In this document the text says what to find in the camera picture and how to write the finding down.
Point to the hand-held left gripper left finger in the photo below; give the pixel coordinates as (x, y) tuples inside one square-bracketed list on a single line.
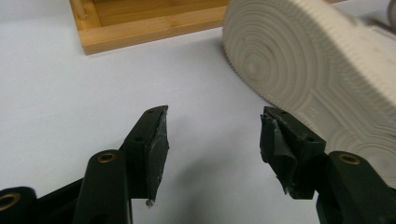
[(155, 155)]

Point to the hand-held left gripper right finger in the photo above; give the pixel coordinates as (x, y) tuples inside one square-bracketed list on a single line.
[(286, 149)]

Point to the beige low-top sneaker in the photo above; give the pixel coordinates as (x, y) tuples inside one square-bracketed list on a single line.
[(311, 59)]

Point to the bamboo shoe rack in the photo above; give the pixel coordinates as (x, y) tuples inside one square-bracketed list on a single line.
[(140, 21)]

